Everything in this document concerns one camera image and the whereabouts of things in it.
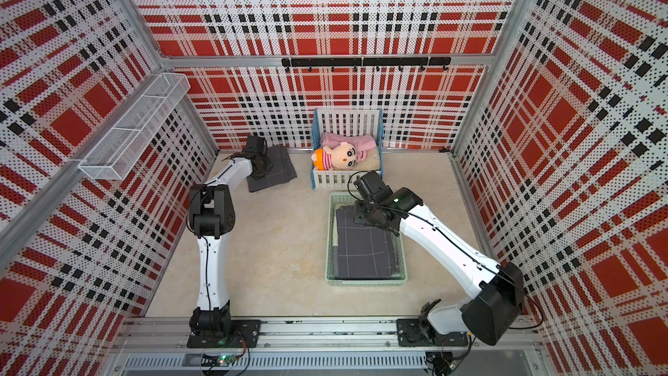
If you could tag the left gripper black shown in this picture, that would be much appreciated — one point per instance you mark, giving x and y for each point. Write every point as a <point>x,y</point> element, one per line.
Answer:
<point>258,175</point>

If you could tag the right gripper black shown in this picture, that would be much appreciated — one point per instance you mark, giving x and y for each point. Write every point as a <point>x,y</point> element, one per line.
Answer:
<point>359,215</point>

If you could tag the dark grey checked pillowcase back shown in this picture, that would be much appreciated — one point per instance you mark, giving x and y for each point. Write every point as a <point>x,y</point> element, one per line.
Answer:
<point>282,171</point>

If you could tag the dark grey checked pillowcase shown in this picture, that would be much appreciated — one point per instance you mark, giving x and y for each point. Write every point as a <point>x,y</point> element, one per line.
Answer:
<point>362,252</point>
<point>282,171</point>

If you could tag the mint green plastic basket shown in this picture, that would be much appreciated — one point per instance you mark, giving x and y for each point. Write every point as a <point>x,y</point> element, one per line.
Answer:
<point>336,200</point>

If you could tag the dark grey checked pillowcase front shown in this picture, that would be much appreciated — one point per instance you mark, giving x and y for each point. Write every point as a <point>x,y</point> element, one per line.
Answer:
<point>362,252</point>

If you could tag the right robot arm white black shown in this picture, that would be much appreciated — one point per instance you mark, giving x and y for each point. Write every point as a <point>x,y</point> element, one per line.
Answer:
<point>493,294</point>

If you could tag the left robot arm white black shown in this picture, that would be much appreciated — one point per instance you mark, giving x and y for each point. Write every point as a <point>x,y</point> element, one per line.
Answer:
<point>211,218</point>

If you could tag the pink plush doll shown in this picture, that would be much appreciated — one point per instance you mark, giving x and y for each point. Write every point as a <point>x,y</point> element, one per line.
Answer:
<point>341,153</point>

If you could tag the white blue toy crib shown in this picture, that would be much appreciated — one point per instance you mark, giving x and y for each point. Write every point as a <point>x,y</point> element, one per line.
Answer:
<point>350,123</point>

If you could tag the green circuit board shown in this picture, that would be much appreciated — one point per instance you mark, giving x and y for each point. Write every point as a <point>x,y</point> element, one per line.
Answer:
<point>218,360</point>

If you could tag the black hook rail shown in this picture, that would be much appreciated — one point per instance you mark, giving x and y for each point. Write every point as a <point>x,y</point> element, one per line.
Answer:
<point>339,62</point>

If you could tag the white wire mesh shelf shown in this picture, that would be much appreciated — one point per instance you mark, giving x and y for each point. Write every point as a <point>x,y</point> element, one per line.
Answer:
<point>115,155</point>

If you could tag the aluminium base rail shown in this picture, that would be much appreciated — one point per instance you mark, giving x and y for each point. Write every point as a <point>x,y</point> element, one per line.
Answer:
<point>325,346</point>

